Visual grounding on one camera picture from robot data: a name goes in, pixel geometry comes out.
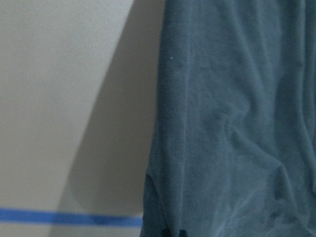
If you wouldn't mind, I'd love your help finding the black printed t-shirt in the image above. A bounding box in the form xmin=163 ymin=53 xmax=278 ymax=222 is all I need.
xmin=141 ymin=0 xmax=316 ymax=237

